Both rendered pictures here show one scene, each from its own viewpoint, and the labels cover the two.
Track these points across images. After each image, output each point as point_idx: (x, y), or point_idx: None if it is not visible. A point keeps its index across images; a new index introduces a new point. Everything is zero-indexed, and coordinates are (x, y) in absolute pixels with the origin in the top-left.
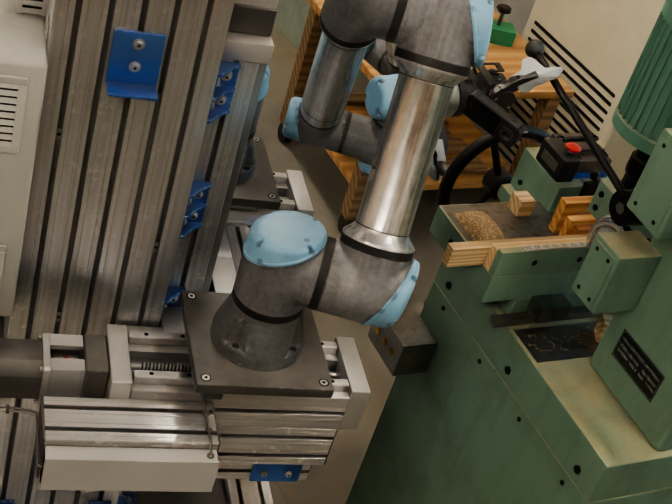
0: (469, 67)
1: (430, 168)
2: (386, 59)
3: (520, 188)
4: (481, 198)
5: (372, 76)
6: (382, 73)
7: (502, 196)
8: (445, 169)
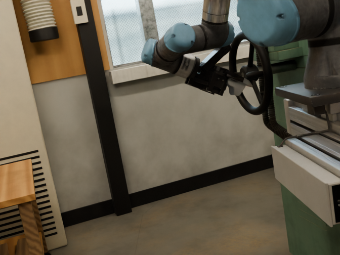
0: None
1: (248, 81)
2: (208, 30)
3: (283, 45)
4: (256, 84)
5: (8, 201)
6: (209, 43)
7: (283, 56)
8: (256, 72)
